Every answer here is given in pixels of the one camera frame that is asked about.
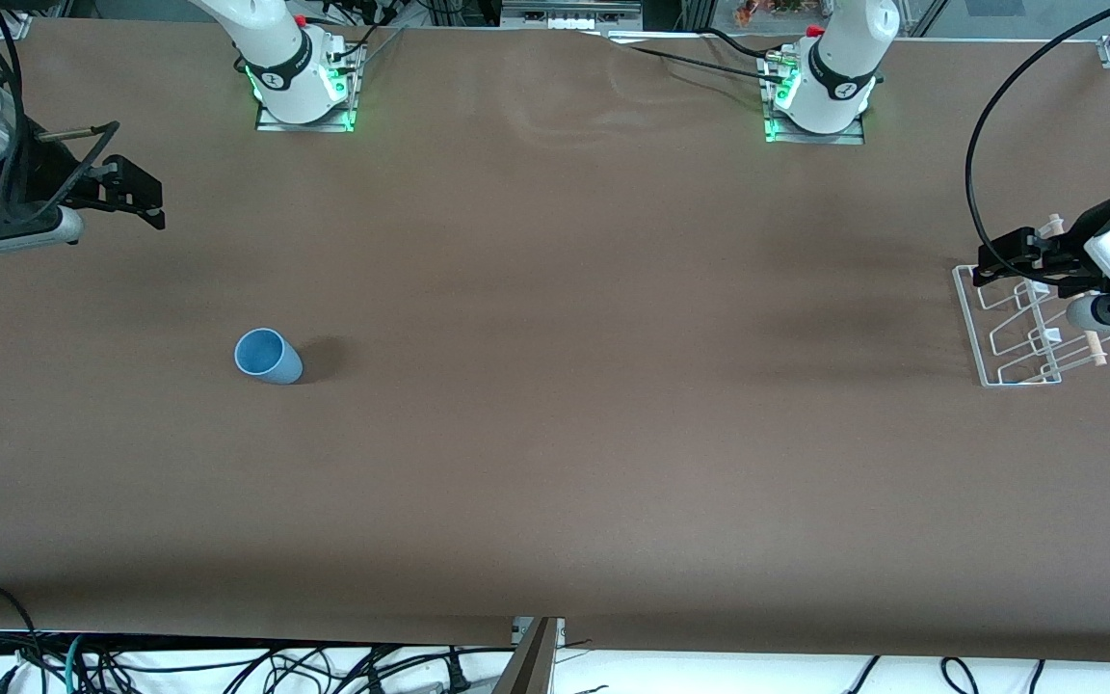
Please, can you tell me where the blue plastic cup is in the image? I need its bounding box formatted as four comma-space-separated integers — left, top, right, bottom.
233, 328, 304, 387

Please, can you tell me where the brown table cover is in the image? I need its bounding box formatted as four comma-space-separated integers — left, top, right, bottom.
0, 19, 1110, 666

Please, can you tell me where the grey power strip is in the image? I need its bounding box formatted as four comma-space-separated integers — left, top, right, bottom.
500, 0, 645, 32

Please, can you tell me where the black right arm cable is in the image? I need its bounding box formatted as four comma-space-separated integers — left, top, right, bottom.
0, 0, 122, 227

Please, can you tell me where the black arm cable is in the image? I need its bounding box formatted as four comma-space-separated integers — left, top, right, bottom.
0, 0, 122, 227
965, 0, 1110, 282

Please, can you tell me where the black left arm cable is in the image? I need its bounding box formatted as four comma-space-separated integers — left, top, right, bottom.
965, 0, 1110, 282

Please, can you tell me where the white wire rack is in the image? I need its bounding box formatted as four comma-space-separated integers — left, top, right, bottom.
952, 214, 1110, 388

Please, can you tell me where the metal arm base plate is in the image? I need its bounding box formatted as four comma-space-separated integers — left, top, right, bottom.
255, 43, 357, 133
764, 53, 866, 146

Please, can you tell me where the black table cable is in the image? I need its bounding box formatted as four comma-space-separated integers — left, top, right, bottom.
611, 40, 787, 83
704, 27, 774, 61

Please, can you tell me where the metal frame strut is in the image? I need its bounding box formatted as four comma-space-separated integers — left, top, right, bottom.
492, 617, 566, 694

